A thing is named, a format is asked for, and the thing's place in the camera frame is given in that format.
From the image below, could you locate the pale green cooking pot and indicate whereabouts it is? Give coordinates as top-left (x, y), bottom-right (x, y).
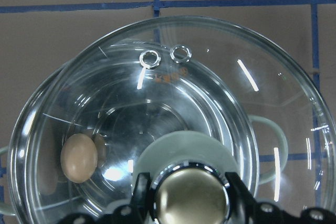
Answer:
top-left (7, 40), bottom-right (288, 223)

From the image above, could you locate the glass pot lid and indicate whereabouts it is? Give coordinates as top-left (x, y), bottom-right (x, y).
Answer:
top-left (7, 15), bottom-right (336, 224)

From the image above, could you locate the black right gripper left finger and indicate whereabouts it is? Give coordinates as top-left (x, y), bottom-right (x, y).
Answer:
top-left (130, 172), bottom-right (152, 223)

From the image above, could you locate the brown egg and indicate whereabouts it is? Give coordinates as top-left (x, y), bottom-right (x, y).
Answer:
top-left (60, 133), bottom-right (98, 184)

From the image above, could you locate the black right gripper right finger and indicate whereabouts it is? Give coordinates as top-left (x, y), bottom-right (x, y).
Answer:
top-left (225, 172), bottom-right (257, 223)

